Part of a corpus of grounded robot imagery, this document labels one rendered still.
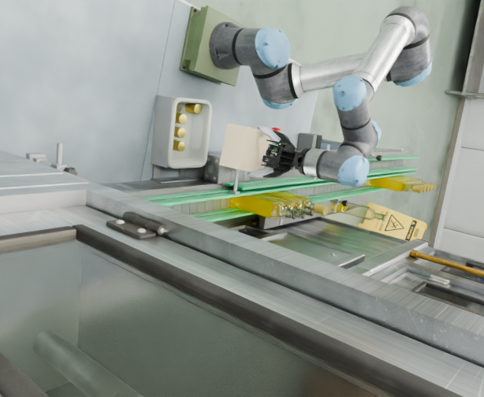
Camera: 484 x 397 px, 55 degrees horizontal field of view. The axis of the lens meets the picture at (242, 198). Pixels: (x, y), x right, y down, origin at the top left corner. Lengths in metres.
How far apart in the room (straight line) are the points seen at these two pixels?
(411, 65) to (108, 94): 0.88
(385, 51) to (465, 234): 6.31
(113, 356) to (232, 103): 1.57
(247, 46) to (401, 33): 0.45
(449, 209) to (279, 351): 7.21
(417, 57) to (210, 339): 1.27
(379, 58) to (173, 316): 1.02
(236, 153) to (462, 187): 6.27
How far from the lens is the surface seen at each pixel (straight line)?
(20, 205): 0.57
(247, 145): 1.31
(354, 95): 1.13
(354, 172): 1.14
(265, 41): 1.47
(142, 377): 0.27
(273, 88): 1.54
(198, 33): 1.59
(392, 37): 1.33
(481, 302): 1.66
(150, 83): 1.53
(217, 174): 1.61
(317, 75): 1.53
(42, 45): 1.33
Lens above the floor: 1.92
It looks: 37 degrees down
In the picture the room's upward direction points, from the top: 106 degrees clockwise
